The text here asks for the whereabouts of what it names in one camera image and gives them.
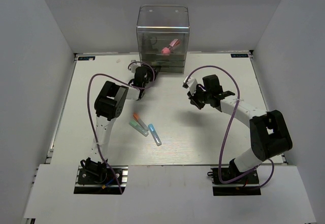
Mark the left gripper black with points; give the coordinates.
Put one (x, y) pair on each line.
(154, 70)

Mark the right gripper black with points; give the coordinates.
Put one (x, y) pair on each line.
(194, 98)

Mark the pink capped red stapler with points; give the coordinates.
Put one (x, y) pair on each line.
(168, 50)

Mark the clear acrylic drawer organizer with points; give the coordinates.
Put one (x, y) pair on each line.
(157, 27)

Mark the orange capped marker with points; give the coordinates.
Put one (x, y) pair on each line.
(140, 121)

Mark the green capped marker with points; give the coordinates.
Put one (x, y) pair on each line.
(138, 128)

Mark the blue capped marker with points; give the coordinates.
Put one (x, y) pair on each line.
(154, 134)

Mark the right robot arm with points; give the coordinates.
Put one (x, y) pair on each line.
(269, 135)

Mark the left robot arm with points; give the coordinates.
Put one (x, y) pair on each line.
(108, 107)

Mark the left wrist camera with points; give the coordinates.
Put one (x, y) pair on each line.
(133, 66)

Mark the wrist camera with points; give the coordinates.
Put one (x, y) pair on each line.
(133, 66)
(190, 83)

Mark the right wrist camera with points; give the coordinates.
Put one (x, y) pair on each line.
(190, 83)

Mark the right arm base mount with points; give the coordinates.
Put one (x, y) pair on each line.
(246, 186)

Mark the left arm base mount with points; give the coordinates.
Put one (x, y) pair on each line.
(106, 184)

